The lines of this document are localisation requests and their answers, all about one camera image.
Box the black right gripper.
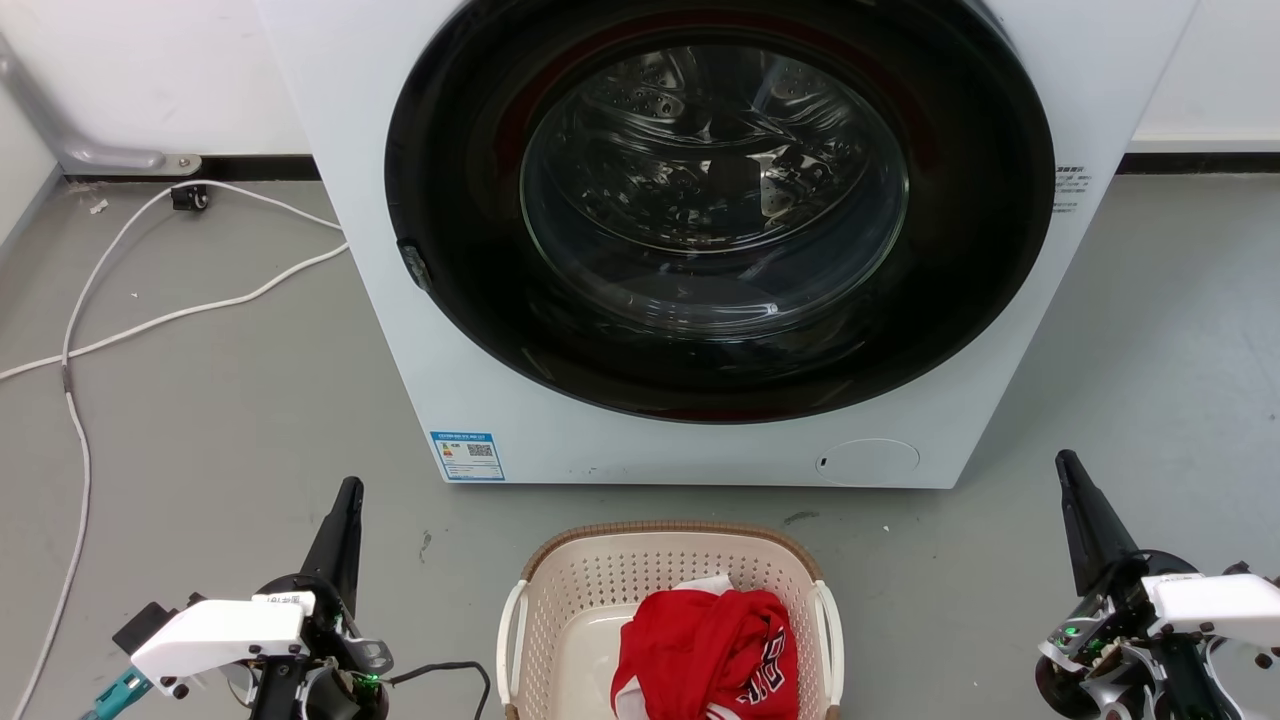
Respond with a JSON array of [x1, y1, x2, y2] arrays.
[[1033, 449, 1243, 720]]

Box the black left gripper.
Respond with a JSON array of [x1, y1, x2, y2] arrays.
[[247, 476, 395, 720]]

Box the beige perforated laundry basket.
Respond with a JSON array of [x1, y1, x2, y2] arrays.
[[496, 519, 847, 720]]

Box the blue energy label sticker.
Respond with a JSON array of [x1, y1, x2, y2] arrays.
[[429, 430, 507, 484]]

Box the white front-load washing machine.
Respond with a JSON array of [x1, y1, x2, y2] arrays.
[[255, 0, 1201, 491]]

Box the round white filter cover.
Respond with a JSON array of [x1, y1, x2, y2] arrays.
[[814, 437, 922, 489]]

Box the teal connector piece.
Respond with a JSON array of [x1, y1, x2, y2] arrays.
[[78, 667, 154, 720]]

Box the black round washer door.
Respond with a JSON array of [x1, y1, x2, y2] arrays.
[[384, 0, 1057, 425]]

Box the dark washer door latch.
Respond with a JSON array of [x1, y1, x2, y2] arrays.
[[397, 239, 434, 294]]

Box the small printed text sticker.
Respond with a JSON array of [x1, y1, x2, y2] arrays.
[[1051, 164, 1094, 215]]

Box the red jersey garment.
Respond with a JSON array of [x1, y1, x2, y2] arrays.
[[609, 574, 802, 720]]

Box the thick white power cable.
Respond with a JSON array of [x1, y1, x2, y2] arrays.
[[0, 242, 351, 383]]

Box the thin white cable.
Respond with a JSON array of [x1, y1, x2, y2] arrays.
[[8, 179, 346, 720]]

